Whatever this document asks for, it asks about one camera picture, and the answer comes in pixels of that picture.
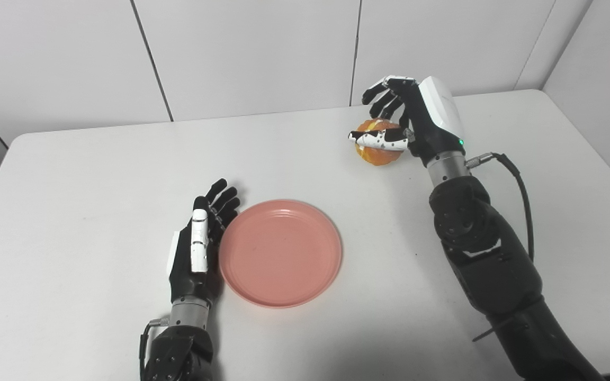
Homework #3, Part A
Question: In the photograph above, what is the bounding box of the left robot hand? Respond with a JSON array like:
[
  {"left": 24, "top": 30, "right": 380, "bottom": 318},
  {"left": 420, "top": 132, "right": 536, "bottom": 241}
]
[{"left": 167, "top": 178, "right": 241, "bottom": 306}]

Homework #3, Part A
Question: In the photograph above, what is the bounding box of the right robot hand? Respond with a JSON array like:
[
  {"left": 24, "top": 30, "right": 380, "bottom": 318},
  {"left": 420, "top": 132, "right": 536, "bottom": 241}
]
[{"left": 348, "top": 75, "right": 467, "bottom": 167}]

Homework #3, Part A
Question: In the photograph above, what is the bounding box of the pink round plate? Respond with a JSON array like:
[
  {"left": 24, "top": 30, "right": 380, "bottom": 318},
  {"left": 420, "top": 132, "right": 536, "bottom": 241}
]
[{"left": 219, "top": 199, "right": 343, "bottom": 309}]

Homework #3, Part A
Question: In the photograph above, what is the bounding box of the cream puff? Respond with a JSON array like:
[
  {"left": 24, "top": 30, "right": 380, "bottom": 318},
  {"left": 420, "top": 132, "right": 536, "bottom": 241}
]
[{"left": 355, "top": 119, "right": 404, "bottom": 167}]

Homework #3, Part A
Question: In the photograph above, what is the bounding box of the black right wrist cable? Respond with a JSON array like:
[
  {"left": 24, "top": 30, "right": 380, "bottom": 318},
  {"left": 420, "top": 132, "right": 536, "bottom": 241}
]
[{"left": 466, "top": 152, "right": 535, "bottom": 262}]

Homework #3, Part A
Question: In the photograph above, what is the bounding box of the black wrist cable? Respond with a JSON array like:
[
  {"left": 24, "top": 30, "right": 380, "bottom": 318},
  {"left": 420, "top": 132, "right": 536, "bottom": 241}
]
[
  {"left": 139, "top": 317, "right": 170, "bottom": 381},
  {"left": 466, "top": 152, "right": 535, "bottom": 262}
]

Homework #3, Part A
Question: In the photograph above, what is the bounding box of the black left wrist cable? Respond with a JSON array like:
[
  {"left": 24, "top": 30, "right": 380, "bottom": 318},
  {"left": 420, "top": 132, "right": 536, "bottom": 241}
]
[{"left": 139, "top": 317, "right": 170, "bottom": 381}]

